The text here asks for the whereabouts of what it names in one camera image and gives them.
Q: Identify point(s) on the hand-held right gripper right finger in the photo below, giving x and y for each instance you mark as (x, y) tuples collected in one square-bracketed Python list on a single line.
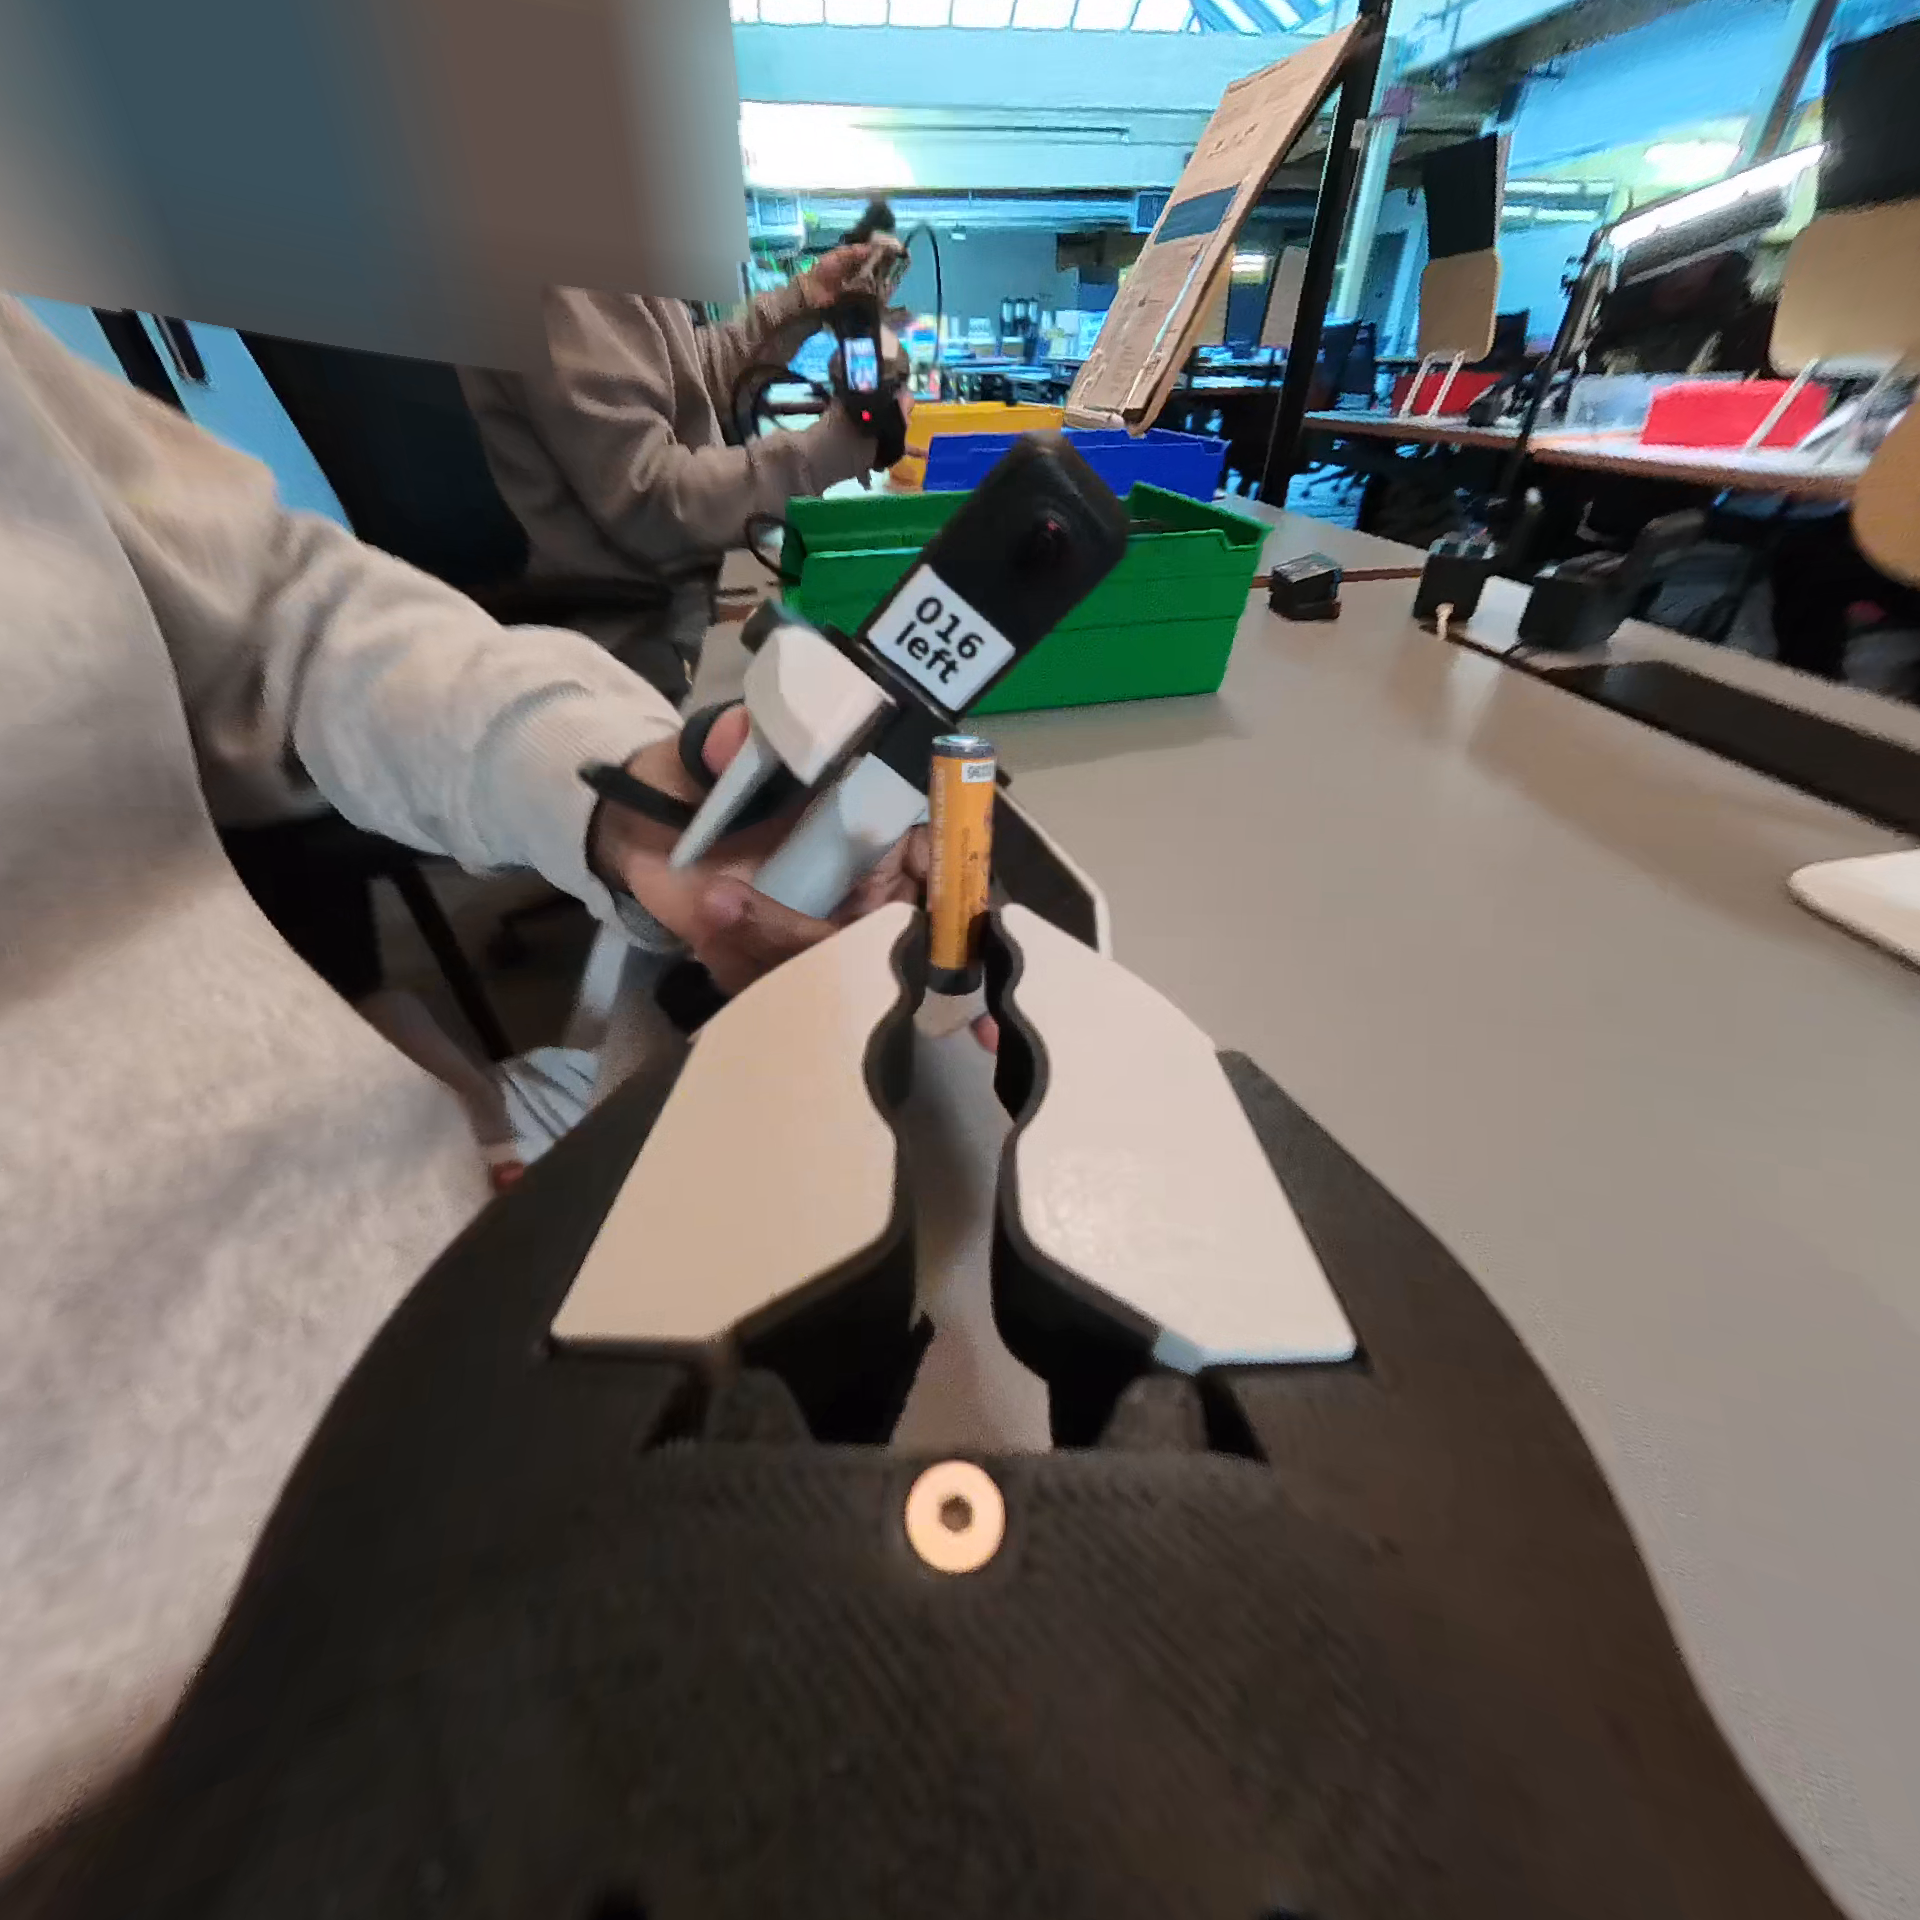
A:
[(1156, 1200)]

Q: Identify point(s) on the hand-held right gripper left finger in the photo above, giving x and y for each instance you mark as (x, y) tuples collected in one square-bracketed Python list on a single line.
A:
[(753, 1168)]

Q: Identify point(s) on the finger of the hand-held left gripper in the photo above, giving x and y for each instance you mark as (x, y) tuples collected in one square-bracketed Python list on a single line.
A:
[(1059, 873), (816, 694)]

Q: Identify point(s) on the orange battery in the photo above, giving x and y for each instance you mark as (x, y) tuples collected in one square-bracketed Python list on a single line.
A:
[(960, 855)]

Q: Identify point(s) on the person's left forearm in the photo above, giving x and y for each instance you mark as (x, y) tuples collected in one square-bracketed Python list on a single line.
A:
[(421, 709)]

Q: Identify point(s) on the grey desk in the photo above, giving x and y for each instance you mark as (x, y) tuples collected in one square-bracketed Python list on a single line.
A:
[(1498, 1049)]

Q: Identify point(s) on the person's left hand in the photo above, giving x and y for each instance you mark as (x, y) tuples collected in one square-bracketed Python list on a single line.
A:
[(718, 927)]

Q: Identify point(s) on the yellow storage bin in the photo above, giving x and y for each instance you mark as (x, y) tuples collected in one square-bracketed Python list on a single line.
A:
[(960, 428)]

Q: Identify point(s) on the blue storage bin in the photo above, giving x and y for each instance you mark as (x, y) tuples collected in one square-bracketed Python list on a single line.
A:
[(1156, 460)]

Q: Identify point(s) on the green storage bin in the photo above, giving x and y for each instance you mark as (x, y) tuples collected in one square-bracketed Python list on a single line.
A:
[(1139, 629)]

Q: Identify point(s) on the person's white shoe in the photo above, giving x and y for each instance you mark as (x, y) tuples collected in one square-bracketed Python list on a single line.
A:
[(553, 1101)]

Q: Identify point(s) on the small black power adapter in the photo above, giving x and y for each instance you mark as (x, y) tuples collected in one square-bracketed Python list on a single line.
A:
[(1306, 583)]

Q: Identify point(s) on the cardboard panel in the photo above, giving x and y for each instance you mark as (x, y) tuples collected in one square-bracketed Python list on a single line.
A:
[(1203, 243)]

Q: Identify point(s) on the black pole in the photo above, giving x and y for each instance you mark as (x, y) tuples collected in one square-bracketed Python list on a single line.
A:
[(1319, 302)]

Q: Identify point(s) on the black charger with white plug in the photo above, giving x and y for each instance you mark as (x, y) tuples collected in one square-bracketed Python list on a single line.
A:
[(1455, 577)]

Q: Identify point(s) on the red storage bin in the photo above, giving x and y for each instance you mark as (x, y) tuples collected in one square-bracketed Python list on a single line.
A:
[(1727, 417), (1451, 395)]

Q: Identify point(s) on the black chair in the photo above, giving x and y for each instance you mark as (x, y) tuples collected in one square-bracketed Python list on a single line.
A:
[(376, 453)]

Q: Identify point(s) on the black charging dock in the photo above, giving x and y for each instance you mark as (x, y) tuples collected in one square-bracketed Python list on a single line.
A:
[(1608, 596)]

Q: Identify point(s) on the white monitor stand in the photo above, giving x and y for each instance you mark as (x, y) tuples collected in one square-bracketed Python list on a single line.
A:
[(1869, 904)]

